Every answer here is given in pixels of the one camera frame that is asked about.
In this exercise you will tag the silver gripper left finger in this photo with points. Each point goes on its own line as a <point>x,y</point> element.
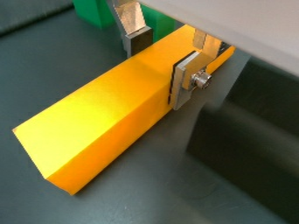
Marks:
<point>135,32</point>

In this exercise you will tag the black angled bracket holder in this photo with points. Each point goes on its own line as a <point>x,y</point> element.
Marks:
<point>246,139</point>

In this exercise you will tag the long yellow block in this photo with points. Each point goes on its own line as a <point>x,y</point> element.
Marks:
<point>79,134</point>

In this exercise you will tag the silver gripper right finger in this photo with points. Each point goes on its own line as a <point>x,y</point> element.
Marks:
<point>193,70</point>

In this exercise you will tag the green stepped arch block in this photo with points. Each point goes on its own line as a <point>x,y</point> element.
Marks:
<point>95,12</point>

